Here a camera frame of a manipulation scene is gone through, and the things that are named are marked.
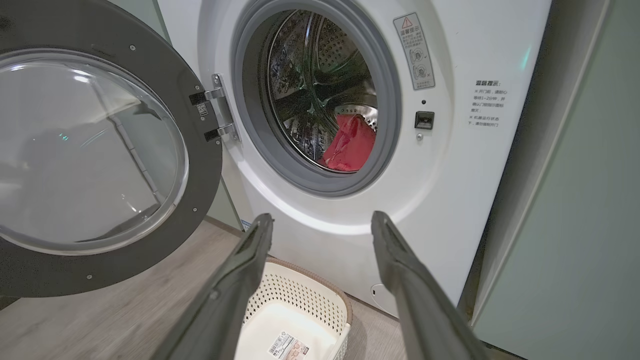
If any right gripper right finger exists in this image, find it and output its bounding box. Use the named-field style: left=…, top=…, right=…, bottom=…
left=370, top=210, right=493, bottom=360

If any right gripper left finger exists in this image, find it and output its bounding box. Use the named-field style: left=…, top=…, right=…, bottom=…
left=152, top=213, right=275, bottom=360

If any washing machine glass door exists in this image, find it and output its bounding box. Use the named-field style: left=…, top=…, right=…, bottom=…
left=0, top=0, right=224, bottom=299

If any white and red garment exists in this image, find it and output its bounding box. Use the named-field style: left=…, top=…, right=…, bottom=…
left=320, top=116, right=359, bottom=171

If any white front-load washing machine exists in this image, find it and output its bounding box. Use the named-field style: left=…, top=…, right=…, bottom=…
left=157, top=0, right=552, bottom=319

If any metal door hinge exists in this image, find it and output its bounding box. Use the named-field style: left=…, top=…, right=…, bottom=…
left=189, top=74, right=241, bottom=144

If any steel washer drum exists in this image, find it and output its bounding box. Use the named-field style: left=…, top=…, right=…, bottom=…
left=265, top=10, right=379, bottom=174

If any round white filter cover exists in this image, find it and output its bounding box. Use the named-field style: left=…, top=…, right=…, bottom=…
left=370, top=284, right=401, bottom=317

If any barcode label on basket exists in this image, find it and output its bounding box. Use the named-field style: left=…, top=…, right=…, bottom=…
left=267, top=331, right=310, bottom=360

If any cream perforated laundry basket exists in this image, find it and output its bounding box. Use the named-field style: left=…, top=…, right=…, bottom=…
left=234, top=257, right=354, bottom=360

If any black text instruction sticker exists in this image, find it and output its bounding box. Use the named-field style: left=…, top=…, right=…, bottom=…
left=467, top=79, right=511, bottom=130

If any red triangle warning sticker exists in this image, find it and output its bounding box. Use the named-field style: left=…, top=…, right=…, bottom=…
left=393, top=12, right=436, bottom=91

